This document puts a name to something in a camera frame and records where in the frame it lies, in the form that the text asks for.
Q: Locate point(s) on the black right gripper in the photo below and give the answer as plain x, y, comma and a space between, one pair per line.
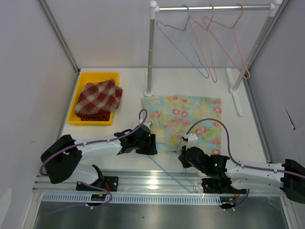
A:
181, 158

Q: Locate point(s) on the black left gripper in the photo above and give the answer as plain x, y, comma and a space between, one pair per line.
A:
150, 148

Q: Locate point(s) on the blue wire hanger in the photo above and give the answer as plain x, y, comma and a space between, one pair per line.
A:
194, 188
178, 36

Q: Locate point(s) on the pastel floral skirt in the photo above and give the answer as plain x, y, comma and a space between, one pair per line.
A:
173, 116

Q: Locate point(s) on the red plaid skirt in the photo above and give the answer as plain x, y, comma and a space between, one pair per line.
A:
99, 98

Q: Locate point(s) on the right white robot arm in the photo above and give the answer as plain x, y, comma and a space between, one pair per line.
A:
225, 176

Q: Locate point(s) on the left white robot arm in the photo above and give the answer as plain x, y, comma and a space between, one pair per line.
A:
64, 159

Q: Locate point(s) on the red polka dot cloth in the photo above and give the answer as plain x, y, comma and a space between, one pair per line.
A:
99, 117

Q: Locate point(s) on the yellow plastic tray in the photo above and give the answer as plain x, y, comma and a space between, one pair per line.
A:
83, 79

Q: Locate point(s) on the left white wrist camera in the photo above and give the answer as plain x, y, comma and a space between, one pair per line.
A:
148, 124

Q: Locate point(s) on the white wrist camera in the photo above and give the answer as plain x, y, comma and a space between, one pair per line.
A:
191, 139
148, 124

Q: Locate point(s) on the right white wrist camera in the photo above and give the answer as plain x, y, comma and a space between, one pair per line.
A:
191, 139

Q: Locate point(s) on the aluminium mounting rail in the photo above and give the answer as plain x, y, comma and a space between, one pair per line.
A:
132, 182

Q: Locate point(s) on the white slotted cable duct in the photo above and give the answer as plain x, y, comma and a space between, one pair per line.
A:
133, 199

